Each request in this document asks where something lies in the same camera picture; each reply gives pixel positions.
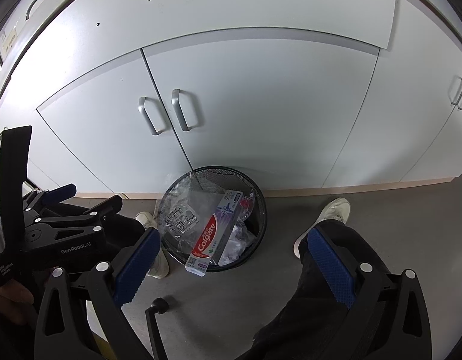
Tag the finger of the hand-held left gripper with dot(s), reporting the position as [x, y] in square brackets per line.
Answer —
[58, 193]
[73, 227]

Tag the clear plastic bag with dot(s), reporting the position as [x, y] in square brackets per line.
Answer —
[203, 200]

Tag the silver blister pack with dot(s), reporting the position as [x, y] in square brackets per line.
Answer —
[180, 219]

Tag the person's left hand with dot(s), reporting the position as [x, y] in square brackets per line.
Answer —
[10, 300]

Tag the white sneaker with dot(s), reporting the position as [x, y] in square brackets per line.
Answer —
[160, 264]
[328, 217]

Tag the person's right leg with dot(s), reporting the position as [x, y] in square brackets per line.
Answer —
[309, 318]

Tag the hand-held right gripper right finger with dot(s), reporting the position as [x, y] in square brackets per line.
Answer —
[330, 266]

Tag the black mesh trash bin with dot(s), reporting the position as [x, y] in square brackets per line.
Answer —
[259, 210]

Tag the white plastic bag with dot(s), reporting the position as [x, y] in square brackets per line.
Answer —
[238, 243]

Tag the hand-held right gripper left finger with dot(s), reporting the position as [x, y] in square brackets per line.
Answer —
[137, 266]

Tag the silver toothpaste box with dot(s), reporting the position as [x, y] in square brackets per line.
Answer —
[212, 232]

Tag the red and white wrapper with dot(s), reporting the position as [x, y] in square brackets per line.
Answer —
[246, 204]

